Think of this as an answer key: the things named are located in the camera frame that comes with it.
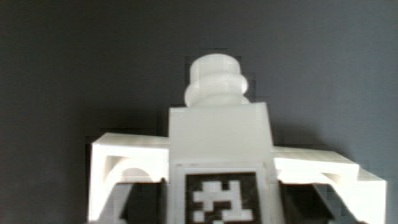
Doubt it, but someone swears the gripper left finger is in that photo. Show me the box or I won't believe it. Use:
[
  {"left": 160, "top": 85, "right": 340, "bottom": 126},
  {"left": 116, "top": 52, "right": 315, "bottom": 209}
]
[{"left": 103, "top": 181, "right": 167, "bottom": 224}]

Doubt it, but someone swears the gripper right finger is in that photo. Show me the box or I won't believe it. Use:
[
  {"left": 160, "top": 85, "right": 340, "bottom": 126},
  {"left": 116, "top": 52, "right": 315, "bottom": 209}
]
[{"left": 279, "top": 183, "right": 359, "bottom": 224}]

